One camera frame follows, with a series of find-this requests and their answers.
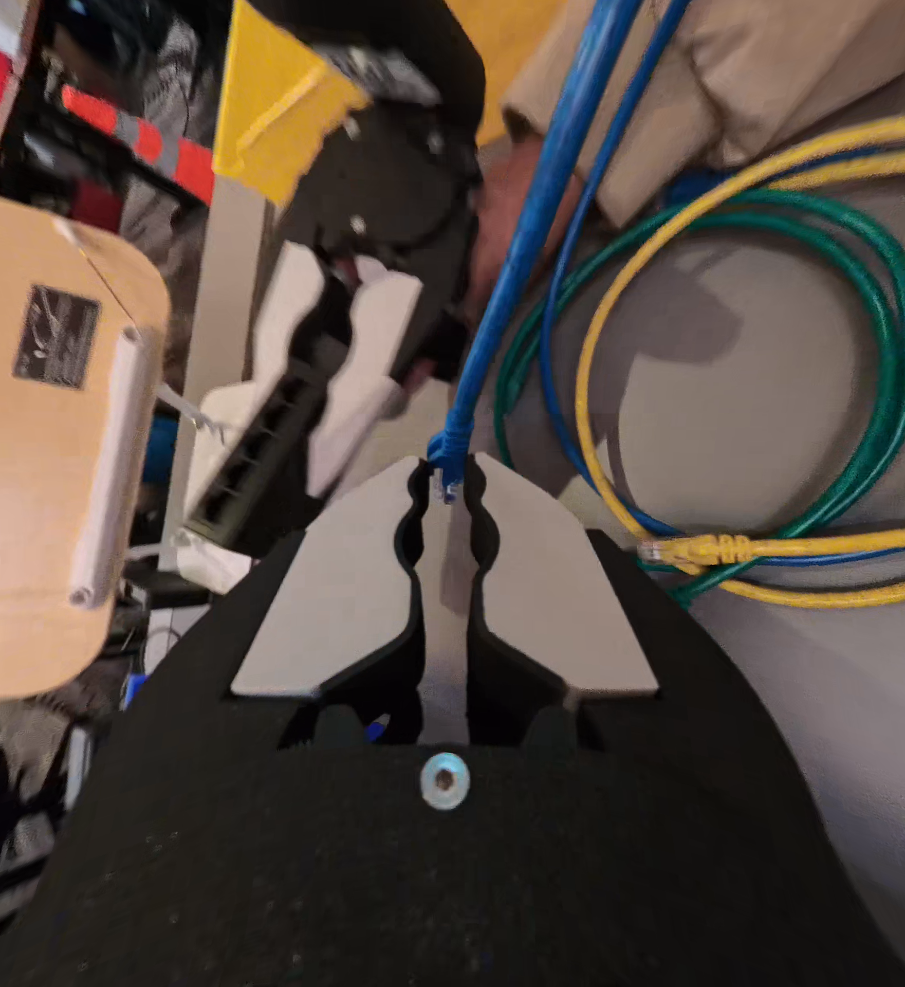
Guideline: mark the white zip tie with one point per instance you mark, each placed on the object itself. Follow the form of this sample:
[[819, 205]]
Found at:
[[190, 416]]

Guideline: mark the black ethernet port panel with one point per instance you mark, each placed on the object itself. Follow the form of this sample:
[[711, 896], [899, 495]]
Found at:
[[267, 455]]

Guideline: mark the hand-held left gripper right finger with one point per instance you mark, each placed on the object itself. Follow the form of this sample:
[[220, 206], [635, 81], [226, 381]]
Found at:
[[560, 601]]

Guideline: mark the wooden chair back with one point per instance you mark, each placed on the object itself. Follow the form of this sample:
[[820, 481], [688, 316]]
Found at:
[[5, 501]]

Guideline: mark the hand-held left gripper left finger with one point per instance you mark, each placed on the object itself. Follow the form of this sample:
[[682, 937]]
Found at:
[[329, 601]]

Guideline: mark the white plastic bracket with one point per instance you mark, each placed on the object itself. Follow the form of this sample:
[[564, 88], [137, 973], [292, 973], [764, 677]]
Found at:
[[213, 563]]

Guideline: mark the white plastic tube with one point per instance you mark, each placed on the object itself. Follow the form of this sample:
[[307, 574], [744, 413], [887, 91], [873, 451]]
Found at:
[[109, 463]]

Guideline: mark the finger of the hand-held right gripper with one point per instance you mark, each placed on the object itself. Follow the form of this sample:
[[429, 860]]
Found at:
[[383, 331], [286, 308]]

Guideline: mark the black chair label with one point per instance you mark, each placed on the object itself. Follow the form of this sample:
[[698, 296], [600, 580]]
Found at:
[[57, 335]]

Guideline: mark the person's right forearm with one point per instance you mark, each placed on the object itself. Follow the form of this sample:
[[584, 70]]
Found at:
[[730, 77]]

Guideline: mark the large yellow plastic bin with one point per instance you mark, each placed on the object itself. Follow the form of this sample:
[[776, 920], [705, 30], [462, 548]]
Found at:
[[267, 116]]

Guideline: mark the person's right hand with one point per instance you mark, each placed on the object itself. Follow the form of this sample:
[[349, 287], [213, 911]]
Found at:
[[498, 231]]

